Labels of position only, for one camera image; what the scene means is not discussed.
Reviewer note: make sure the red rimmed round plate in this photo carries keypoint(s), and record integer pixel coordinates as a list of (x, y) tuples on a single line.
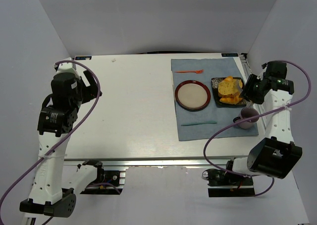
[(192, 95)]

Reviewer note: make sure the aluminium table front rail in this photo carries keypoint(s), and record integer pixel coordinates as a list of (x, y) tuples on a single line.
[(156, 163)]

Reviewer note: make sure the orange striped croissant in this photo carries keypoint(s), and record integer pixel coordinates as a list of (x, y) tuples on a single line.
[(233, 100)]

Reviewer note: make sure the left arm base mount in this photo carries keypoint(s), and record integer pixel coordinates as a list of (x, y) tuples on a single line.
[(112, 184)]

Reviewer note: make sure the seeded bread slice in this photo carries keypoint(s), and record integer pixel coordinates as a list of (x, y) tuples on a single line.
[(227, 89)]

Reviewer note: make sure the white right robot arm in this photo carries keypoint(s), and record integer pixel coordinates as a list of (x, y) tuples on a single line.
[(276, 154)]

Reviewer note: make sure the orange plastic fork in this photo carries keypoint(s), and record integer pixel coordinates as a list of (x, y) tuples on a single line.
[(191, 71)]

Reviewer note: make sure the teal plastic knife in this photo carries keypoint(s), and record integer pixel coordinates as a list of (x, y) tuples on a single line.
[(199, 123)]

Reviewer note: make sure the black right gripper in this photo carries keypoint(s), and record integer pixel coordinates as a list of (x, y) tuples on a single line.
[(250, 88)]

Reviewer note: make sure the lavender mug black handle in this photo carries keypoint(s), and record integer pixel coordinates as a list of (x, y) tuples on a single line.
[(247, 118)]

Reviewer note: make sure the black patterned square plate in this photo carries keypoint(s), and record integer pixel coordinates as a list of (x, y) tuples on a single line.
[(214, 86)]

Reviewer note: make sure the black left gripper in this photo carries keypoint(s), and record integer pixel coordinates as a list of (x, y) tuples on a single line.
[(89, 86)]

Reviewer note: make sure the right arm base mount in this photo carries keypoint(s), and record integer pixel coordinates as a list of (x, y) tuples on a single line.
[(224, 185)]

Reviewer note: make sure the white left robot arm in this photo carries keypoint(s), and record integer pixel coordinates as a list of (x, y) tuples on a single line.
[(57, 121)]

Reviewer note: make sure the blue cloth placemat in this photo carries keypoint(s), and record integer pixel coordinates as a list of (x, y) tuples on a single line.
[(213, 68)]

